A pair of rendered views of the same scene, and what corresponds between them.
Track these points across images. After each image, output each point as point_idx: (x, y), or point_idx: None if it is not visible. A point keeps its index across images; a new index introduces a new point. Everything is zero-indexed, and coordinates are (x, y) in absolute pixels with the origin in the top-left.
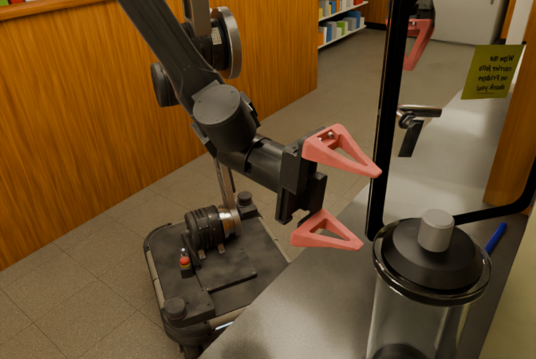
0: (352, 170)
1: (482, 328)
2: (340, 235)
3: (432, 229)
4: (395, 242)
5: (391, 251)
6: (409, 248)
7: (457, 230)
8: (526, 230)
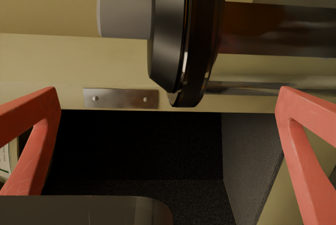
0: (19, 100)
1: None
2: (319, 167)
3: None
4: None
5: None
6: None
7: (147, 52)
8: (158, 85)
